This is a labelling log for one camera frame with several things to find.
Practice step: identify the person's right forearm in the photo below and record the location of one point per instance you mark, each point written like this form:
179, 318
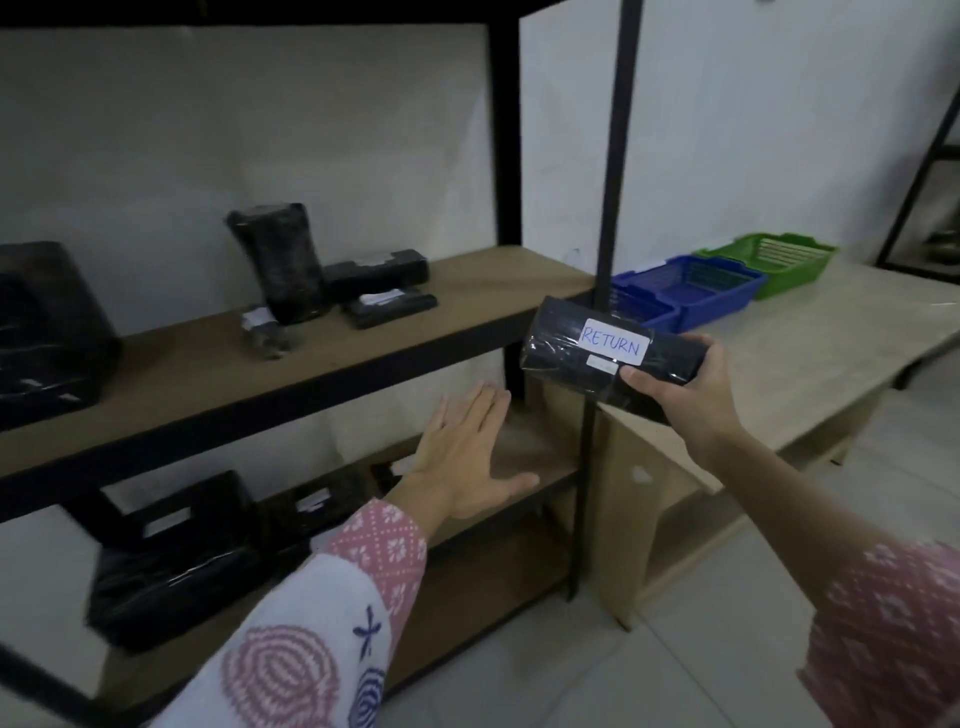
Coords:
840, 577

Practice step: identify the small black labelled package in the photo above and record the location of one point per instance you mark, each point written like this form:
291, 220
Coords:
394, 472

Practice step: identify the flat black wrapped package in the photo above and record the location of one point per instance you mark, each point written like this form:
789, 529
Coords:
390, 307

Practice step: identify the big black wrapped package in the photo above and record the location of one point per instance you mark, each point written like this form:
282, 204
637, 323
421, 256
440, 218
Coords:
172, 570

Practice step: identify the green plastic basket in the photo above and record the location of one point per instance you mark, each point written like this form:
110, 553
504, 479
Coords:
780, 259

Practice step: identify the light wooden table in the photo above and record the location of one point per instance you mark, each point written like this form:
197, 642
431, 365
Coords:
795, 352

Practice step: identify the large black wrapped box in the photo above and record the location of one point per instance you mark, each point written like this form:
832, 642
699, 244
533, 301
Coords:
45, 337

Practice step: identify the black rectangular wrapped box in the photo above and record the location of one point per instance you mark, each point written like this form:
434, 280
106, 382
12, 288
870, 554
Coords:
375, 271

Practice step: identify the person's left hand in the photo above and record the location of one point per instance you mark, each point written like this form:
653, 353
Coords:
457, 472

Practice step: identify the person's left forearm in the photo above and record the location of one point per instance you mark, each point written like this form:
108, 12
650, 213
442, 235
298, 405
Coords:
322, 622

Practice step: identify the black metal shelf rack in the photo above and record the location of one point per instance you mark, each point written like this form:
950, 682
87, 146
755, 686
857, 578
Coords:
187, 352

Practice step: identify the person's left little finger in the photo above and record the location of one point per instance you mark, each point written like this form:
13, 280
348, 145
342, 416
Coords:
437, 424

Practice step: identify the person's right hand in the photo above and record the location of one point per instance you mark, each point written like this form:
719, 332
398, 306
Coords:
701, 405

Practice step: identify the medium black wrapped package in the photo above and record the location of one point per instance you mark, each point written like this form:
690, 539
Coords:
315, 510

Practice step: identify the person's left thumb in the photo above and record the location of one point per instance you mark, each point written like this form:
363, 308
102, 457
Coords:
516, 486

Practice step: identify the black package with white label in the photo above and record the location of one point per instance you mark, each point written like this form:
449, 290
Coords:
577, 367

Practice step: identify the small wrapped black item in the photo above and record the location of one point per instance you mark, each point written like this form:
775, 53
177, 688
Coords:
266, 334

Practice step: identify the tall black wrapped package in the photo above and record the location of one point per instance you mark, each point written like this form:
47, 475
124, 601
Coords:
281, 255

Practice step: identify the blue plastic basket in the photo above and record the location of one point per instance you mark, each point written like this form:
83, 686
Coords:
697, 289
637, 304

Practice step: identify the person's right thumb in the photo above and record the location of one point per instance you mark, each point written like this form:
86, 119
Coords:
651, 382

